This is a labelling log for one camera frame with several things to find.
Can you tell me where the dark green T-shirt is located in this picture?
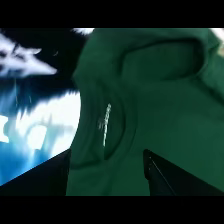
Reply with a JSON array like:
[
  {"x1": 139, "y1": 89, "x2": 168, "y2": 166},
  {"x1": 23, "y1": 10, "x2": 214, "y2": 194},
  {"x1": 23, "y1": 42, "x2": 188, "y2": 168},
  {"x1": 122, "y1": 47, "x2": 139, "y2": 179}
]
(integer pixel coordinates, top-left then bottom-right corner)
[{"x1": 65, "y1": 27, "x2": 224, "y2": 197}]

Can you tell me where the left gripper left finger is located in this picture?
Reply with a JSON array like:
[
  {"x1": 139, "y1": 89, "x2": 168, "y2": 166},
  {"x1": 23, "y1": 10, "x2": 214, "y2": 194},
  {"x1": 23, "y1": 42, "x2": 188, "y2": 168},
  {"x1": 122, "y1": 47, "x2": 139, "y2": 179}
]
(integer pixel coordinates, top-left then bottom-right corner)
[{"x1": 0, "y1": 148, "x2": 72, "y2": 197}]

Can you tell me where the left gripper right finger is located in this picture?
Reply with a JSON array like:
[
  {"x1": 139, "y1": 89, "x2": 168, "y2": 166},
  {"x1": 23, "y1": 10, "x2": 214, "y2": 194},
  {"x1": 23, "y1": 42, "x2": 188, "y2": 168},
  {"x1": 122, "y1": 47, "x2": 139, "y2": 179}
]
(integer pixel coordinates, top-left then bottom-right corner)
[{"x1": 143, "y1": 148, "x2": 224, "y2": 197}]

